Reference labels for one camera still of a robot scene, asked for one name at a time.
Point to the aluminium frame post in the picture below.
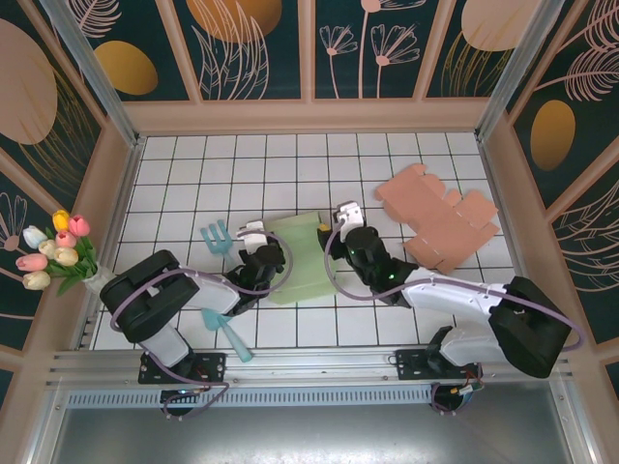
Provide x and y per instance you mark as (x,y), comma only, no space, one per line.
(512,67)
(97,82)

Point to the white vase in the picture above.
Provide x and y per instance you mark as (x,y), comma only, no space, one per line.
(99,280)

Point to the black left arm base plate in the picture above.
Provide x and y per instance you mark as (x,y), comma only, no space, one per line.
(215,367)

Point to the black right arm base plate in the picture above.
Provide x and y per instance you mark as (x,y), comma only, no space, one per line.
(411,367)

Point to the green paper box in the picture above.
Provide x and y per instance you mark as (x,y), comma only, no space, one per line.
(304,261)

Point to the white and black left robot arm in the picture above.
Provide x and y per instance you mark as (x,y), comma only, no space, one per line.
(213,295)

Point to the artificial tulip bouquet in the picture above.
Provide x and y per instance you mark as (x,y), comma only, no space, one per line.
(58,246)

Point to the teal toy shovel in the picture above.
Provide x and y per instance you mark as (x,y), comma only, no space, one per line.
(239,343)

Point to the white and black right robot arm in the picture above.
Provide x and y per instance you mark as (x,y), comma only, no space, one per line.
(450,302)

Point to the aluminium mounting rail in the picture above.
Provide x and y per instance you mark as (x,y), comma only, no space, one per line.
(314,367)

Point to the pink paper box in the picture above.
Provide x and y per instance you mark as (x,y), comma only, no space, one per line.
(435,217)

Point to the teal toy garden fork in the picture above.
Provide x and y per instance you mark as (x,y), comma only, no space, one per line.
(217,241)

